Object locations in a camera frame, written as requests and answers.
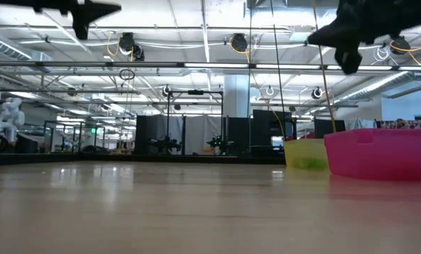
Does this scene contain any black hanging cable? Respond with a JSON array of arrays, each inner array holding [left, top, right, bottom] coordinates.
[[269, 0, 288, 142]]

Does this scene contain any colourful patterned board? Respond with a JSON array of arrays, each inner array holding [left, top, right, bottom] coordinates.
[[375, 119, 421, 131]]

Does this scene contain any heap of green rubber bands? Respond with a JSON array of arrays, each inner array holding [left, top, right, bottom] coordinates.
[[290, 156, 327, 170]]

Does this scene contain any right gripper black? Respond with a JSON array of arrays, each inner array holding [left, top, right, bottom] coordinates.
[[306, 0, 421, 76]]

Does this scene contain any black metal rig frame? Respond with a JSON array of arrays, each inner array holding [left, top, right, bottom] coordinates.
[[165, 89, 226, 156]]

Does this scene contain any long ceiling light bar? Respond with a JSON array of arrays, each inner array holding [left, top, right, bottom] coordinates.
[[0, 60, 421, 72]]

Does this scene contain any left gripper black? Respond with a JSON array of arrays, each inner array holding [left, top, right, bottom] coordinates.
[[0, 0, 123, 41]]

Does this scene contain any black ceiling cable reel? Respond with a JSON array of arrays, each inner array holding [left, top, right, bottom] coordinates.
[[119, 32, 146, 62], [389, 35, 412, 56], [230, 32, 249, 54]]

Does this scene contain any yellow hanging cable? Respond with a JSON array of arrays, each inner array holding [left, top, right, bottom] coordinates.
[[312, 0, 338, 134]]

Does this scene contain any red plastic basket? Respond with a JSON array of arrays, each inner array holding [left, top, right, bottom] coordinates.
[[323, 128, 421, 183]]

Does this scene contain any yellow plastic basket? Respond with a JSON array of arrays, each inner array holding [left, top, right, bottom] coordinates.
[[283, 138, 330, 171]]

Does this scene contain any white humanoid robot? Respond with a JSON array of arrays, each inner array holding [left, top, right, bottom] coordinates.
[[0, 97, 26, 143]]

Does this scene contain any black partition panel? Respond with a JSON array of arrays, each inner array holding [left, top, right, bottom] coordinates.
[[134, 114, 184, 156]]

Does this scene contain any black hanging cable ring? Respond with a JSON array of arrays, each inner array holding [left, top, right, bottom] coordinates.
[[119, 67, 136, 82]]

